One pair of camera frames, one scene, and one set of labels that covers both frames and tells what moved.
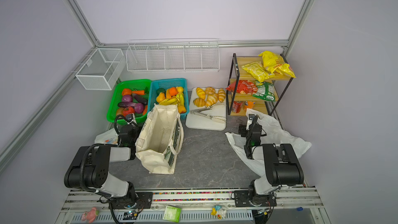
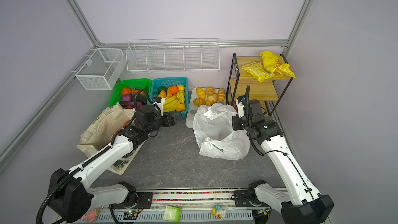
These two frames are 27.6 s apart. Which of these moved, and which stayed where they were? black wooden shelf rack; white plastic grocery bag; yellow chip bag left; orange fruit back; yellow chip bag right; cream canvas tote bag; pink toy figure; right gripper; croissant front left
Moved: right gripper; cream canvas tote bag; white plastic grocery bag
Stayed: orange fruit back; black wooden shelf rack; yellow chip bag right; croissant front left; yellow chip bag left; pink toy figure
